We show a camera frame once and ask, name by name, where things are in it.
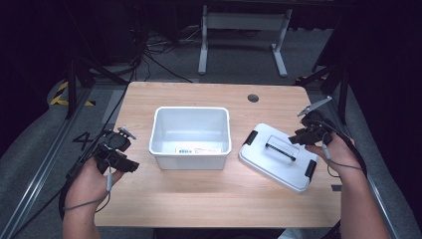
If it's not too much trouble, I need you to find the white plastic storage box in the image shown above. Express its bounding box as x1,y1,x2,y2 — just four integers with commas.
148,106,233,171

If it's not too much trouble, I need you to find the black tripod stand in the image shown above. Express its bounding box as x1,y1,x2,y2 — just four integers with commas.
294,60,350,126
64,55,129,120

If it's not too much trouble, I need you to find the white metal table frame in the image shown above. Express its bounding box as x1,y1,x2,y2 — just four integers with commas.
197,4,294,79

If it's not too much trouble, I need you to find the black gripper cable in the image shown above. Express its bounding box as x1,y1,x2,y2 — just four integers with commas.
315,119,368,178
58,83,131,221

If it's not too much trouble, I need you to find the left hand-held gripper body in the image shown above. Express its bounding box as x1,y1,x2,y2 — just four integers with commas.
94,125,137,174

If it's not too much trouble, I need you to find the person's right hand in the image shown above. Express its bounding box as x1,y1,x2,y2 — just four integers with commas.
304,132,365,179

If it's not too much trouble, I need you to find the white lid with black clasps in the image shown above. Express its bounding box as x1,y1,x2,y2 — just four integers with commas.
237,122,319,194

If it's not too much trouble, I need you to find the grey cable with plug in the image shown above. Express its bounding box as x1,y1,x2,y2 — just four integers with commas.
62,158,114,214
320,132,364,178

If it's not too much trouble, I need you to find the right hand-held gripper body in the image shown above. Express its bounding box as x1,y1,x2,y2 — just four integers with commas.
297,96,334,147

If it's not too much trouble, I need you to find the bundle of black floor cables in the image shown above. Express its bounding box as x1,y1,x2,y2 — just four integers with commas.
130,23,204,84

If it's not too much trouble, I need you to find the yellow and black floor tape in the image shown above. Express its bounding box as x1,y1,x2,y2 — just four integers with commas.
49,81,98,108

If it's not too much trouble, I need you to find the person's left hand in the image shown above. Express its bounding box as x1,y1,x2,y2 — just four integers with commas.
64,158,124,214

